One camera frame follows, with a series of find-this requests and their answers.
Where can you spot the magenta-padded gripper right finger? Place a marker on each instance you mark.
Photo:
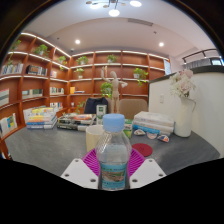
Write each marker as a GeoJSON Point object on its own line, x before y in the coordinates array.
{"type": "Point", "coordinates": [148, 173]}

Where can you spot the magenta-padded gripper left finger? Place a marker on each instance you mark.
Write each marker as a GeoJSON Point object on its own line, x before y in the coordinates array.
{"type": "Point", "coordinates": [78, 173]}

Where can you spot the clear blue-capped water bottle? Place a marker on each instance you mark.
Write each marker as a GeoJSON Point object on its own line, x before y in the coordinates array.
{"type": "Point", "coordinates": [113, 156]}

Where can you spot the flat round red coaster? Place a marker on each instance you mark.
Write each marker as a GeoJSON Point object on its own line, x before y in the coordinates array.
{"type": "Point", "coordinates": [143, 150]}

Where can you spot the cream ceramic cup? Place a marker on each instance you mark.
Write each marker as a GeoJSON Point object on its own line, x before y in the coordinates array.
{"type": "Point", "coordinates": [91, 136]}

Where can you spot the stack of dark books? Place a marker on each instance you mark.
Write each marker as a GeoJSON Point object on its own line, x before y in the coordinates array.
{"type": "Point", "coordinates": [75, 121]}

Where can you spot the white jug vase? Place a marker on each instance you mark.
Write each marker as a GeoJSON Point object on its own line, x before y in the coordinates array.
{"type": "Point", "coordinates": [184, 120]}

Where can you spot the stack of colourful books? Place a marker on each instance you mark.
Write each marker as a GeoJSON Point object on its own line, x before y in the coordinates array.
{"type": "Point", "coordinates": [41, 119]}

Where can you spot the green and white carton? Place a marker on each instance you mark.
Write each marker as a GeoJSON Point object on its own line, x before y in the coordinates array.
{"type": "Point", "coordinates": [101, 111]}

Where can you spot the beige chair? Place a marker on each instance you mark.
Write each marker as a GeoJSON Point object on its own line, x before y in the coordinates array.
{"type": "Point", "coordinates": [133, 108]}

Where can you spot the dark blue chair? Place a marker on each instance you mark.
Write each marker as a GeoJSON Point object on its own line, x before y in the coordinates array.
{"type": "Point", "coordinates": [95, 105]}

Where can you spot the wooden artist mannequin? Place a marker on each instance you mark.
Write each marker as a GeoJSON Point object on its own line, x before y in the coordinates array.
{"type": "Point", "coordinates": [114, 90]}

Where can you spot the wooden shelf unit with books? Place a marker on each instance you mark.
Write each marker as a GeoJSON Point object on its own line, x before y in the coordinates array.
{"type": "Point", "coordinates": [86, 73]}

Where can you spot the round recessed ceiling light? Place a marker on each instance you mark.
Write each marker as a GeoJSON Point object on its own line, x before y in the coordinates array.
{"type": "Point", "coordinates": [161, 44]}
{"type": "Point", "coordinates": [77, 41]}

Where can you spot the dark-framed screen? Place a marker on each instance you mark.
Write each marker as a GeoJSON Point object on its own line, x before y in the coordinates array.
{"type": "Point", "coordinates": [216, 62]}

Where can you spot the ceiling air vent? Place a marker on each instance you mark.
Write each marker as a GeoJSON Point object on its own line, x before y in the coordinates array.
{"type": "Point", "coordinates": [140, 22]}

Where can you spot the ceiling lamp with round lights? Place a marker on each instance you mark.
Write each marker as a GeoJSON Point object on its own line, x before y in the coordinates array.
{"type": "Point", "coordinates": [114, 12]}

